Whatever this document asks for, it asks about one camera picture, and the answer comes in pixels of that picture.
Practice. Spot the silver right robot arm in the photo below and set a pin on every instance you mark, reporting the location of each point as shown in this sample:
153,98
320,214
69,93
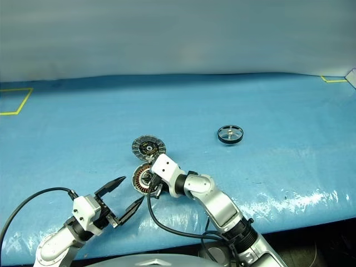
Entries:
219,205

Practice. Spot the silver robot torso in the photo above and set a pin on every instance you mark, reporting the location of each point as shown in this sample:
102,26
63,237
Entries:
139,261

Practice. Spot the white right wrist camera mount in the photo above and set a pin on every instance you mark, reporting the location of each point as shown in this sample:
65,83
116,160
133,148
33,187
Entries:
167,167

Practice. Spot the motor housing with copper stator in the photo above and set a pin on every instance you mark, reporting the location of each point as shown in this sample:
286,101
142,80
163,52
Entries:
136,180

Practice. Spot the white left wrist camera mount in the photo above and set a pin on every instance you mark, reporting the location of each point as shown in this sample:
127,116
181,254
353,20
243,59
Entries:
83,211

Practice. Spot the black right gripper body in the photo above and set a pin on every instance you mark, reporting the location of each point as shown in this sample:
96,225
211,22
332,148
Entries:
160,187

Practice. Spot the blue plastic table cover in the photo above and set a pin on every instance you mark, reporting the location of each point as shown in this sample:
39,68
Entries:
83,133

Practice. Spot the black spoked rotor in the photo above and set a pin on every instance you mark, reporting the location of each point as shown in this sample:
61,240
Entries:
231,141

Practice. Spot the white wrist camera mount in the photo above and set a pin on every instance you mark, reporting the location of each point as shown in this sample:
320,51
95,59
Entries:
167,167
83,211

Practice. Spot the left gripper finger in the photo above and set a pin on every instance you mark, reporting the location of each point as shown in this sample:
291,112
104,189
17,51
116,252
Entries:
129,211
111,186

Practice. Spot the white object at table edge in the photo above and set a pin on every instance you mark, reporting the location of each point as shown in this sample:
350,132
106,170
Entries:
351,79

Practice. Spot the grey round motor lid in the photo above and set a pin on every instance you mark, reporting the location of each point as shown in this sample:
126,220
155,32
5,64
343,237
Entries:
139,144

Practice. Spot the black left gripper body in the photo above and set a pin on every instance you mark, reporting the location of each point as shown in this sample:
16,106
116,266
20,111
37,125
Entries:
104,214

